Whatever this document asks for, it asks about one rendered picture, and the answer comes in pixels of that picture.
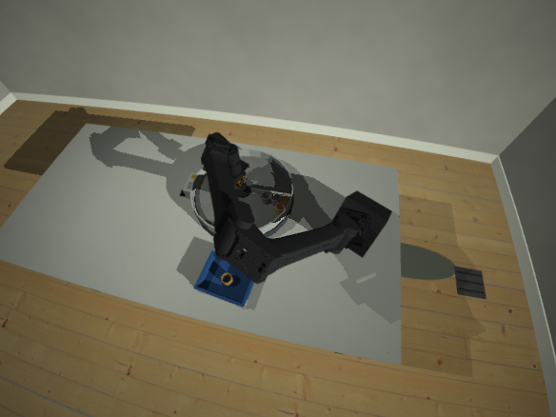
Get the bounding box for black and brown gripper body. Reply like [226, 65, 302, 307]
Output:
[228, 160, 249, 186]

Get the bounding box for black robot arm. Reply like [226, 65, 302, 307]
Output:
[201, 132, 369, 284]

